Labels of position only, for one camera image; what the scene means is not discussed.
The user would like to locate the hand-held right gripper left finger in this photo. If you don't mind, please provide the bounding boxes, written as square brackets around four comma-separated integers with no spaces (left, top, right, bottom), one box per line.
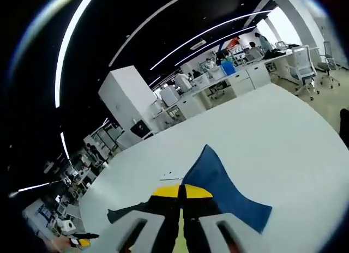
[110,183,182,253]

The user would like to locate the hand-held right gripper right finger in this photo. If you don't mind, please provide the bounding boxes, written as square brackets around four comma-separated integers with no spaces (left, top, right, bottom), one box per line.
[182,184,256,253]

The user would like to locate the yellow blue black garment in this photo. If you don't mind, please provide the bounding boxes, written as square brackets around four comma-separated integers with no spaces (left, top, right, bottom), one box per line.
[106,143,273,253]

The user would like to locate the person's left hand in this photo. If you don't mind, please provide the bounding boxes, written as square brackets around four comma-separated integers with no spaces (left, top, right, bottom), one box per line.
[49,235,72,251]

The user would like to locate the small white box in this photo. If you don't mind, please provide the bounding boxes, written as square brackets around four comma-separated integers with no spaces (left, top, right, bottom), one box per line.
[60,219,77,235]

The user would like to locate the ceiling light strip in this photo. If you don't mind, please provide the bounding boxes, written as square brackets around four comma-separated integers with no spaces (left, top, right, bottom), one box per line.
[149,9,273,71]
[54,0,97,109]
[174,24,257,66]
[7,182,51,198]
[59,131,71,161]
[108,0,197,68]

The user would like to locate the white storage rack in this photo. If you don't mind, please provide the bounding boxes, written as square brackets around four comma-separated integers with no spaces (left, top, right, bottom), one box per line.
[149,99,178,127]

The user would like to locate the white square pillar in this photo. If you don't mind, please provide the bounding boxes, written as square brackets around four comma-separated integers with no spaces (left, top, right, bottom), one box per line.
[97,64,164,141]
[271,0,311,48]

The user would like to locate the white box appliance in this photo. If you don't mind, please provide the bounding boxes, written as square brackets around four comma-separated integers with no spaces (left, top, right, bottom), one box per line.
[159,88,181,107]

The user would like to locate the black chair back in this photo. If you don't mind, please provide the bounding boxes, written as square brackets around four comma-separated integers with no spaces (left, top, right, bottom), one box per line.
[339,107,349,149]

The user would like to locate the row of white cabinets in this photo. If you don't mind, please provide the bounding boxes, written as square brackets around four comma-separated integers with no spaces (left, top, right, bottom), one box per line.
[177,61,272,115]

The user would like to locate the blue storage bin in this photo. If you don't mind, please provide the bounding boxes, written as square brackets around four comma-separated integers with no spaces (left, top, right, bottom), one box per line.
[219,62,237,76]

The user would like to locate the white mesh office chair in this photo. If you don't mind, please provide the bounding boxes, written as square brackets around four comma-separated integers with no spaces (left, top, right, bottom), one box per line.
[288,45,320,98]
[316,41,342,88]

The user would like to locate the metal frame shelving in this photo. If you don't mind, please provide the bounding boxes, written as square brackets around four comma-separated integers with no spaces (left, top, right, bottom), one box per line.
[83,124,125,157]

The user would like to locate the black wall box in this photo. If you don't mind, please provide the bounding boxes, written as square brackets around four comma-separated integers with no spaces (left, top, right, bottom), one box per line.
[130,121,151,140]

